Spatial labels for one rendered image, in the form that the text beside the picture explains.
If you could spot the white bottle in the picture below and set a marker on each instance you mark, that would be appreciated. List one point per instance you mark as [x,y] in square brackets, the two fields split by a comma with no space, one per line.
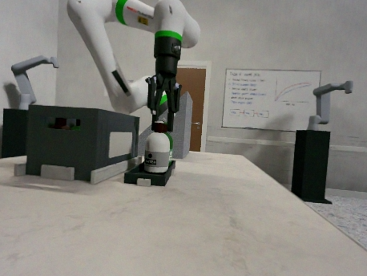
[157,148]

